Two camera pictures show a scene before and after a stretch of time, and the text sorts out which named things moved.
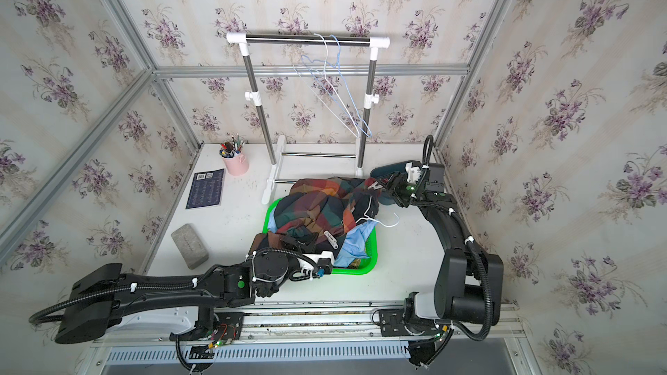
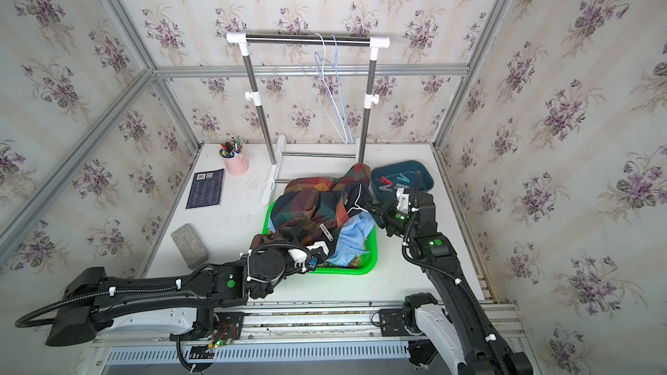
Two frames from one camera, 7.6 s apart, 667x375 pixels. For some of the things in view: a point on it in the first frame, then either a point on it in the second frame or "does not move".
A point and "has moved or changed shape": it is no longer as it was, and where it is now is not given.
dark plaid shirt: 320,211 has moved or changed shape
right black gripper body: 404,190 → 393,219
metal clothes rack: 275,145 does not move
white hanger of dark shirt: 368,218 → 357,207
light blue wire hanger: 346,88 → 335,65
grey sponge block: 189,246 does not move
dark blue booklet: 207,189 does not move
